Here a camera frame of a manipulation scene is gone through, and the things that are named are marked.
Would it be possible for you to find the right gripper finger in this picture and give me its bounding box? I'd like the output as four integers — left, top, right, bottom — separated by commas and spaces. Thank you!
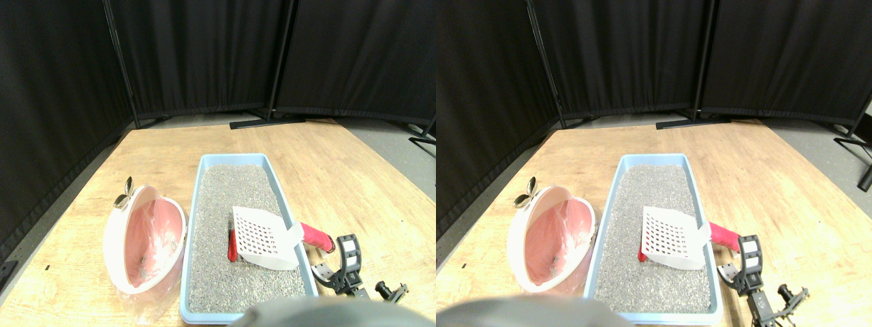
311, 262, 349, 293
717, 262, 751, 296
337, 234, 362, 285
737, 234, 764, 290

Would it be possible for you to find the white scoop with red handle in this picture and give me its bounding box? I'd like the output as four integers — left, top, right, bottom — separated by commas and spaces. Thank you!
232, 206, 336, 271
641, 206, 742, 270

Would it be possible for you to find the blue litter tray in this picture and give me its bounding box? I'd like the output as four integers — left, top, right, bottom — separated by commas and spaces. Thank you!
179, 153, 320, 325
584, 153, 724, 325

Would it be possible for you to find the black curtain stand foot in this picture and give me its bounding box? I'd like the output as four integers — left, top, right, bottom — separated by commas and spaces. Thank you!
835, 95, 872, 192
656, 116, 733, 130
230, 114, 307, 130
409, 112, 436, 161

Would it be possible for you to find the white bin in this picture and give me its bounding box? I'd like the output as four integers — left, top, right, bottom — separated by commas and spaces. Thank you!
103, 177, 187, 322
508, 176, 597, 296

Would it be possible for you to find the black curtain stand pole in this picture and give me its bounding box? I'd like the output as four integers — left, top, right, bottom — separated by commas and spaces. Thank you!
691, 0, 721, 116
102, 0, 141, 129
268, 0, 298, 116
524, 0, 567, 129

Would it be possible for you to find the black bracket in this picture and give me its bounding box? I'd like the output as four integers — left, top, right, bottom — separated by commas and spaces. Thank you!
375, 281, 409, 304
777, 283, 811, 311

